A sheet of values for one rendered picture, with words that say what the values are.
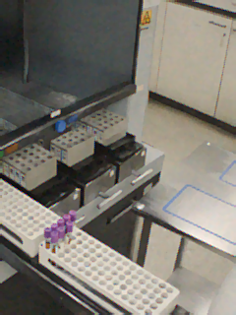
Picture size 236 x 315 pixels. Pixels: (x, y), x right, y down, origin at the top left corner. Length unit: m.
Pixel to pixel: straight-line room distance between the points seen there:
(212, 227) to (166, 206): 0.13
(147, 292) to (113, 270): 0.09
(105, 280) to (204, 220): 0.36
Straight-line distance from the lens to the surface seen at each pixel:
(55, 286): 1.00
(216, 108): 3.37
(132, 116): 1.49
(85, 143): 1.31
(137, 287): 0.94
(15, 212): 1.08
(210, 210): 1.22
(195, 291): 1.75
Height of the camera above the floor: 1.55
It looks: 38 degrees down
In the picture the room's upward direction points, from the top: 4 degrees clockwise
